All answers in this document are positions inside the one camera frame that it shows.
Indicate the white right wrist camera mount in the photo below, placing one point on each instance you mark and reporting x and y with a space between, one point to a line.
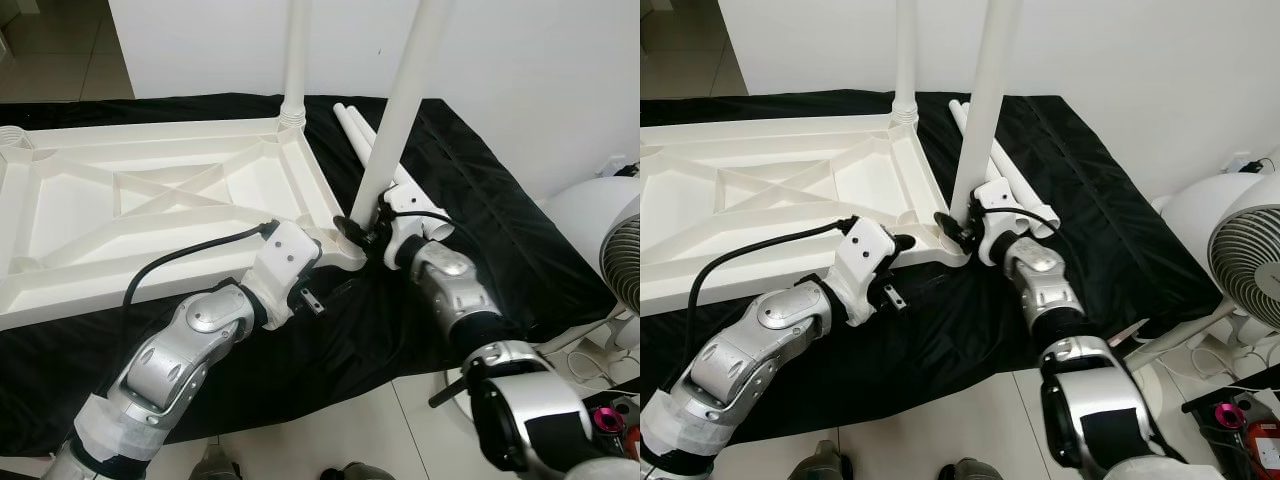
1000 195
405 238

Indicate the dark metal bar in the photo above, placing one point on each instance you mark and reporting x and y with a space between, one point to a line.
448 390

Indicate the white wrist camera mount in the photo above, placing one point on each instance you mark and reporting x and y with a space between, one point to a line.
1000 195
866 248
405 238
287 255

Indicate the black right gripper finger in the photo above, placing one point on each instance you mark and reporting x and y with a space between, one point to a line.
945 223
350 229

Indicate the grey robot left leg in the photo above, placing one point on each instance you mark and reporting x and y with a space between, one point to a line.
822 465
215 466

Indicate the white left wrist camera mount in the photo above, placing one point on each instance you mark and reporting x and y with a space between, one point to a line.
287 255
866 248

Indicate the white round fan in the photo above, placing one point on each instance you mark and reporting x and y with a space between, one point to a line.
580 215
1190 210

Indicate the black quilted cloth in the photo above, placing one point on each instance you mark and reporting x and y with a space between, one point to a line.
530 260
1130 250

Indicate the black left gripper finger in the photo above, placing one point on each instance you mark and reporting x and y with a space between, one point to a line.
902 244

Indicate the white wall socket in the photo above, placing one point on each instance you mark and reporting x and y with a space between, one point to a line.
1244 161

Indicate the white plastic table top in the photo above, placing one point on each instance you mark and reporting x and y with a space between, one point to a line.
150 190
760 190

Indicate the magenta hair dryer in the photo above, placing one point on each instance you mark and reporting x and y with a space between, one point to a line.
1228 413
607 419

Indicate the red box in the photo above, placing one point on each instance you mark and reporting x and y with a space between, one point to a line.
1265 442

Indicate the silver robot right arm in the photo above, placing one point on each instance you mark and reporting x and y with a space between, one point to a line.
450 290
1040 285

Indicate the black rack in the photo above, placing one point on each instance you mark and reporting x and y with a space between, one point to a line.
630 400
1200 403

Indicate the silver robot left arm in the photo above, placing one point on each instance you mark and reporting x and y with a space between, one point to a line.
160 365
740 355

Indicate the white plastic table leg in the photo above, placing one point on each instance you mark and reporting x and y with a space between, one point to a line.
362 118
985 100
968 108
296 50
345 116
906 50
400 110
955 108

